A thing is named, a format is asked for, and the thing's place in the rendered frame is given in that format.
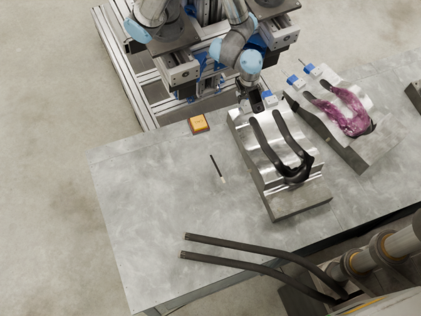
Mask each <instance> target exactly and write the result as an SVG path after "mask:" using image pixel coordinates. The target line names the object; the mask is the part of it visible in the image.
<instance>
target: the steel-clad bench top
mask: <svg viewBox="0 0 421 316"><path fill-rule="evenodd" d="M336 74H337V75H338V76H339V77H340V78H342V79H343V80H346V81H348V82H350V83H353V84H355V85H357V86H359V87H360V88H361V89H362V90H363V91H364V92H365V93H366V94H367V96H368V97H369V99H370V100H371V101H372V102H373V104H374V105H375V106H376V108H377V109H379V111H381V113H382V114H384V116H386V115H388V114H389V113H391V114H392V115H393V116H394V117H395V118H397V119H398V120H399V121H400V122H401V123H402V124H403V125H404V126H406V128H408V129H409V131H411V133H409V134H408V135H407V136H406V138H404V139H403V140H402V141H401V143H399V144H398V145H397V146H396V147H394V148H393V149H392V150H391V151H390V152H389V153H387V154H386V155H385V156H383V157H382V158H381V159H380V160H379V161H378V162H376V163H375V164H374V165H372V166H371V168H369V169H368V170H367V171H365V172H364V173H363V174H362V175H361V176H359V175H358V174H357V173H356V172H355V171H354V170H353V169H352V168H351V167H350V166H349V165H348V164H347V163H346V162H345V161H344V160H343V159H342V158H341V157H340V156H339V155H338V154H337V153H336V152H335V151H334V150H333V149H332V148H331V147H330V146H329V145H328V144H327V143H326V142H325V141H324V140H323V139H322V138H321V137H320V136H319V135H318V134H317V133H316V131H315V130H314V129H313V128H312V127H311V126H310V125H309V124H308V123H307V122H306V121H305V120H304V119H303V118H302V117H301V116H300V115H299V114H298V113H297V112H296V113H294V112H293V111H292V110H291V111H292V113H293V115H294V117H295V119H296V121H297V123H298V125H299V127H300V129H301V131H302V133H303V134H304V136H305V137H306V138H307V139H308V140H309V141H310V142H311V143H312V144H313V145H314V146H315V147H316V148H317V150H318V151H319V153H320V154H321V156H322V158H323V160H324V162H325V163H324V165H323V167H322V169H321V173H322V176H323V178H324V179H325V181H326V183H327V185H328V187H329V189H330V191H331V193H332V195H333V197H334V198H333V199H332V200H331V201H330V202H328V203H326V204H323V205H321V206H318V207H315V208H313V209H309V210H307V211H304V212H302V213H299V214H296V215H294V216H291V217H288V218H286V219H283V220H280V221H278V222H275V223H273V222H272V221H271V218H270V217H269V214H268V212H267V210H266V207H265V205H264V203H263V201H262V199H261V197H260V194H259V192H258V190H257V187H256V185H255V183H254V181H253V179H252V177H251V174H250V172H248V173H247V170H248V168H247V165H246V163H245V162H244V159H243V157H242V155H241V152H240V150H239V148H238V146H237V144H236V141H235V139H234V137H233V135H232V132H231V130H230V128H229V126H228V124H227V122H226V120H227V113H228V111H229V110H232V109H235V108H239V107H241V106H240V105H239V104H238V103H237V104H234V105H231V106H228V107H224V108H221V109H218V110H215V111H212V112H208V113H205V114H204V115H205V117H206V120H207V122H208V124H209V127H210V131H207V132H204V133H201V134H197V135H192V132H191V129H190V127H189V125H188V122H187V119H186V120H182V121H180V122H176V123H173V124H170V125H166V126H163V127H160V128H157V129H153V130H150V131H147V132H144V133H141V134H137V135H134V136H131V137H127V138H125V139H121V140H118V141H115V142H111V143H109V144H105V145H101V146H99V147H95V148H92V149H89V150H85V155H86V159H87V161H88V165H89V168H90V172H91V176H92V179H93V183H94V185H95V189H96V193H97V196H98V200H99V203H100V207H101V211H102V214H103V218H104V220H105V224H106V227H107V231H108V235H109V238H110V242H111V244H112V248H113V252H114V255H115V259H116V262H117V266H118V270H119V273H120V277H121V279H122V283H123V287H124V291H125V295H126V297H127V301H128V305H129V307H130V311H131V314H132V315H133V314H135V313H138V312H141V311H143V310H146V309H148V308H151V307H154V306H156V305H158V304H161V303H164V302H166V301H169V300H171V299H173V298H176V297H179V296H181V295H184V294H186V293H189V292H192V291H194V290H196V289H199V288H202V287H204V286H207V285H210V284H211V283H214V282H217V281H219V280H222V279H224V278H227V277H230V276H232V275H235V274H237V273H240V272H242V271H244V270H243V269H238V268H232V267H228V266H221V265H215V264H211V263H204V262H200V261H194V260H187V259H183V258H178V257H177V254H178V251H179V250H182V251H189V252H193V253H200V254H204V255H211V256H218V257H222V258H228V259H233V260H239V261H246V262H250V263H256V264H259V265H260V264H262V263H265V262H267V261H270V260H273V259H275V258H276V257H273V256H266V255H260V254H257V253H250V252H246V251H241V250H234V249H230V248H225V247H220V246H214V245H208V244H204V243H198V242H195V241H188V240H183V239H182V234H183V232H187V233H193V234H199V235H203V236H210V237H214V238H220V239H224V240H230V241H236V242H240V243H247V244H250V245H257V246H263V247H267V248H274V249H277V250H283V251H288V252H292V251H296V250H298V249H300V248H303V247H305V246H308V245H311V244H313V243H316V242H318V241H321V240H323V239H326V238H329V237H330V236H333V235H336V234H338V233H341V232H344V231H346V230H348V229H351V228H354V227H356V226H359V225H361V224H364V223H367V222H369V221H371V220H374V219H377V218H379V217H382V216H384V215H386V214H389V213H392V212H394V211H397V210H399V209H402V208H405V207H407V206H409V205H412V204H415V203H417V202H419V201H421V115H420V114H419V112H418V111H417V109H416V108H415V107H414V105H413V103H412V102H411V101H410V99H409V98H408V96H407V94H406V93H405V92H404V90H405V89H406V88H407V87H408V85H409V84H410V83H411V82H414V81H416V80H419V79H421V47H419V48H415V49H412V50H408V51H405V52H403V53H399V54H396V55H393V56H389V57H386V58H382V59H380V60H377V61H373V62H370V63H367V64H364V65H360V66H356V67H354V68H350V69H347V70H344V71H341V72H338V73H336ZM241 108H242V107H241ZM210 155H212V156H213V158H214V160H215V162H216V164H217V166H218V168H219V170H220V172H221V174H222V176H223V178H224V180H225V183H223V182H222V179H221V177H220V175H219V173H218V171H217V169H216V167H215V165H214V163H213V161H212V159H211V157H210Z"/></svg>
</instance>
